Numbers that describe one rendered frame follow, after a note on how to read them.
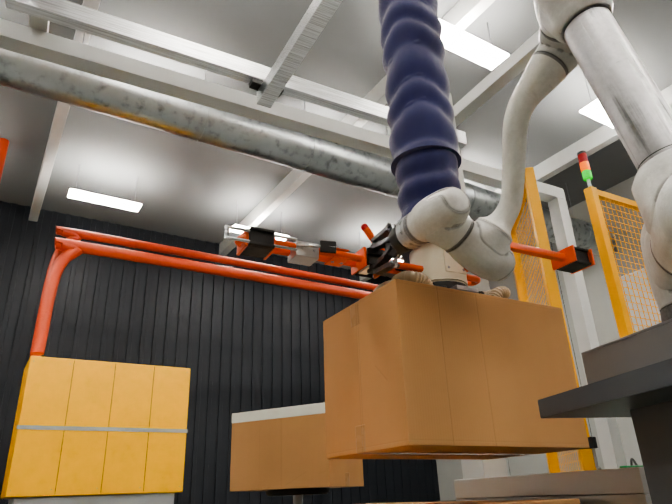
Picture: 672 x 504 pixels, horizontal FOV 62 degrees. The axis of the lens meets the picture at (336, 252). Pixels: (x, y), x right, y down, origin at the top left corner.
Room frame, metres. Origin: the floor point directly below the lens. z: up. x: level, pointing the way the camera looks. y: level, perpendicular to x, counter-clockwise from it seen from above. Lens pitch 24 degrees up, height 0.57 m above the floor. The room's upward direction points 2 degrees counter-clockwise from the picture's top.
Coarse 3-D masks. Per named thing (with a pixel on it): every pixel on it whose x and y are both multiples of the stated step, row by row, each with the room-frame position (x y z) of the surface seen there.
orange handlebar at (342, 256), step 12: (276, 240) 1.36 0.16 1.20; (276, 252) 1.41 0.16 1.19; (288, 252) 1.42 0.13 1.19; (336, 252) 1.44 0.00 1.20; (348, 252) 1.47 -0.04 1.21; (528, 252) 1.47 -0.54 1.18; (540, 252) 1.49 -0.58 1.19; (552, 252) 1.51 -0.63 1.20; (324, 264) 1.49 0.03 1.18; (336, 264) 1.50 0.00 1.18; (348, 264) 1.51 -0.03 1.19; (408, 264) 1.56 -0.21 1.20; (468, 276) 1.67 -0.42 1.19
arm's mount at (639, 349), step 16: (624, 336) 1.08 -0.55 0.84; (640, 336) 1.04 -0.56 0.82; (656, 336) 1.00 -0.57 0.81; (592, 352) 1.18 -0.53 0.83; (608, 352) 1.13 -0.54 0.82; (624, 352) 1.09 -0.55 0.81; (640, 352) 1.05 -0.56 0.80; (656, 352) 1.01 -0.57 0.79; (592, 368) 1.19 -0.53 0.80; (608, 368) 1.14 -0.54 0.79; (624, 368) 1.10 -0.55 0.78
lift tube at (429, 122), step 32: (384, 0) 1.60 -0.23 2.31; (416, 0) 1.55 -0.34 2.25; (384, 32) 1.61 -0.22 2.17; (416, 32) 1.54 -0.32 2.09; (384, 64) 1.65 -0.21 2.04; (416, 64) 1.54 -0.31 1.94; (416, 96) 1.55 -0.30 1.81; (448, 96) 1.62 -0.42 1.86; (416, 128) 1.55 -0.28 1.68; (448, 128) 1.56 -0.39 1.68
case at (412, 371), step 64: (384, 320) 1.38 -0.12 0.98; (448, 320) 1.40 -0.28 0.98; (512, 320) 1.52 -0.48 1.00; (384, 384) 1.40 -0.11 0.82; (448, 384) 1.39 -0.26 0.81; (512, 384) 1.50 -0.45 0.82; (576, 384) 1.62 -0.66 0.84; (384, 448) 1.41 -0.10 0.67; (448, 448) 1.45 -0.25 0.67; (512, 448) 1.52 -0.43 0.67; (576, 448) 1.60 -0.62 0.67
